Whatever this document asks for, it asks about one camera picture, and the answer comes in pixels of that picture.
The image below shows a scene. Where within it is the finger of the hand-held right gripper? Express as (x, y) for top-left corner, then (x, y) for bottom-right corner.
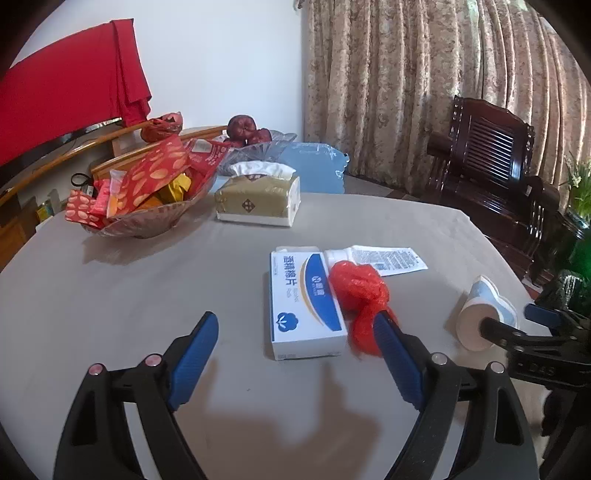
(524, 304), (583, 331)
(479, 318), (555, 354)

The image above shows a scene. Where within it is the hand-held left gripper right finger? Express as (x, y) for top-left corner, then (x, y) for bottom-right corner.
(372, 310), (540, 480)

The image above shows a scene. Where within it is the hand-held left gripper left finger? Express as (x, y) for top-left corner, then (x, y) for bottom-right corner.
(52, 311), (220, 480)

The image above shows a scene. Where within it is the white blue paper cup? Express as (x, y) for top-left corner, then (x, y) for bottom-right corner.
(456, 275), (520, 352)

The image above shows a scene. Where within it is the dark wooden side table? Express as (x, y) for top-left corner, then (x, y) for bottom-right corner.
(531, 212), (591, 301)

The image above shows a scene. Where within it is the white printed tube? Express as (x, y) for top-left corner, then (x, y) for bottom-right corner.
(323, 246), (429, 278)

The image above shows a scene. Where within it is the white blue cardboard box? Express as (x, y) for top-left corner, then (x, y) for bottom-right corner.
(270, 251), (348, 361)

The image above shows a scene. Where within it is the potted narcissus plant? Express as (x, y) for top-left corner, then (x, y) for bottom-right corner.
(561, 152), (591, 222)

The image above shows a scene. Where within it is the patterned snack bowl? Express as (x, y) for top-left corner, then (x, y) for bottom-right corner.
(83, 185), (218, 239)

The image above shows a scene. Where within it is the dark wooden armchair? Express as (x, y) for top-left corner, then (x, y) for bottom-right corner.
(420, 95), (561, 287)

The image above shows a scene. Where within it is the gold tissue pack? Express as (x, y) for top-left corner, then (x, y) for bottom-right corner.
(215, 161), (301, 228)

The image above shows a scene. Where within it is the glass bowl of snack packets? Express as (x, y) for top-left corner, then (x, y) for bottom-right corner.
(65, 135), (232, 229)

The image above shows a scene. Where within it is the glass fruit bowl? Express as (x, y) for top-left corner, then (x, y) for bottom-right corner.
(217, 130), (298, 176)

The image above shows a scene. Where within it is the red plastic bag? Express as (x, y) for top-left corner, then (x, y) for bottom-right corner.
(140, 112), (183, 144)

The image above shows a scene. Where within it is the black television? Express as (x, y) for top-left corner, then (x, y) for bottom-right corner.
(46, 117), (124, 144)

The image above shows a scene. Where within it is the floral beige curtain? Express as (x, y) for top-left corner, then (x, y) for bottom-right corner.
(298, 0), (589, 204)

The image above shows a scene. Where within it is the red cloth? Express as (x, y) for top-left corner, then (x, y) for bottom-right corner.
(0, 18), (152, 168)

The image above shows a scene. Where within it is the black cable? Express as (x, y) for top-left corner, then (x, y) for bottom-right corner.
(71, 173), (97, 197)

